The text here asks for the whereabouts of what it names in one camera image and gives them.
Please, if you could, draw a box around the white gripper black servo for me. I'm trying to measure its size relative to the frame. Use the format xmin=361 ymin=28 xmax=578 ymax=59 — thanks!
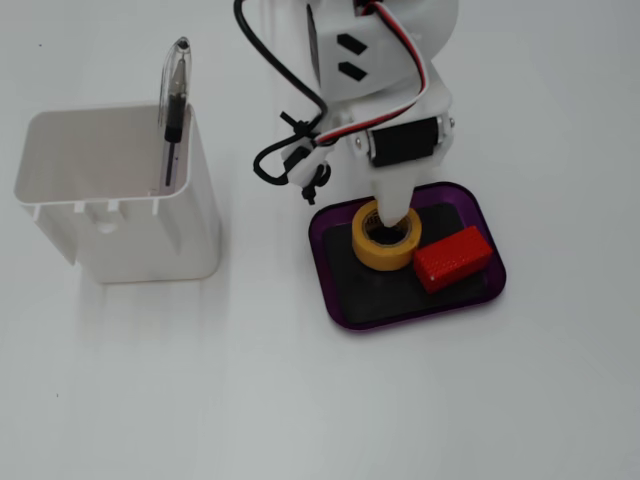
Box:
xmin=327 ymin=63 xmax=457 ymax=232

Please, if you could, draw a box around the yellow tape roll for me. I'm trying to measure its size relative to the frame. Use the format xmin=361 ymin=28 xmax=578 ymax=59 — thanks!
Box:
xmin=351 ymin=199 xmax=423 ymax=272

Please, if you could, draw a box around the red studded block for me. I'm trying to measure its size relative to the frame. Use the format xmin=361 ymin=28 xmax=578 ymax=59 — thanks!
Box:
xmin=412 ymin=225 xmax=495 ymax=295

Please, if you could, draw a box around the purple tray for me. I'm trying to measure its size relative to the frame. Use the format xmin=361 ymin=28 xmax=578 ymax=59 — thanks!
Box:
xmin=307 ymin=180 xmax=507 ymax=332

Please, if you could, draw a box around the black mat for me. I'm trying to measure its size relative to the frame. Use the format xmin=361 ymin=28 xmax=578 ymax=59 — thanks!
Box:
xmin=322 ymin=202 xmax=494 ymax=326

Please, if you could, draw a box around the clear black ballpoint pen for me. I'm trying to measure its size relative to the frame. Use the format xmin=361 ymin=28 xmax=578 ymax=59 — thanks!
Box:
xmin=157 ymin=35 xmax=194 ymax=196

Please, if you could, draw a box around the white plastic pen holder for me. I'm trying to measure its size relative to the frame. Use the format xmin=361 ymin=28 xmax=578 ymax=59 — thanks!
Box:
xmin=12 ymin=101 xmax=222 ymax=285

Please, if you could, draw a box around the white cable clip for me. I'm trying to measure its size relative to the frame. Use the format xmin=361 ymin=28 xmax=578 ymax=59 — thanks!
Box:
xmin=281 ymin=142 xmax=335 ymax=187

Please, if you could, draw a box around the red white black servo wire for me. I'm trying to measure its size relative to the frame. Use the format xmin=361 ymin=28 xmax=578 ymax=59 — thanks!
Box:
xmin=312 ymin=0 xmax=432 ymax=147

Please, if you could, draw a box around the black cable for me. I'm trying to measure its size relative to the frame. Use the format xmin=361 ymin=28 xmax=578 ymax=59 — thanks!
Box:
xmin=233 ymin=0 xmax=331 ymax=186

